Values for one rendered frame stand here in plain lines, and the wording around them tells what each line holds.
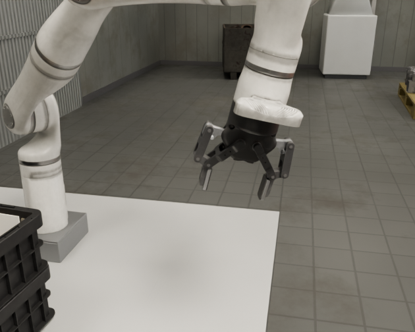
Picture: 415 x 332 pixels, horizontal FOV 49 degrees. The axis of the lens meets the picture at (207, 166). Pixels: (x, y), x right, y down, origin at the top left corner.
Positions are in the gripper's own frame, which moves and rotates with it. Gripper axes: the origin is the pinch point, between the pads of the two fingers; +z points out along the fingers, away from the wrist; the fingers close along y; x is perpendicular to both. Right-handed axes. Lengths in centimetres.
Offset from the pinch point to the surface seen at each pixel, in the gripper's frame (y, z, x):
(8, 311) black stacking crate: 31.3, 27.5, 3.3
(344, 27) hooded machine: -257, 18, -627
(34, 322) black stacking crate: 28.2, 35.3, -2.5
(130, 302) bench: 11.2, 34.9, -10.4
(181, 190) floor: -21, 117, -216
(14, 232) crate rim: 32.5, 15.5, -1.7
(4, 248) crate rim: 33.2, 16.7, 1.0
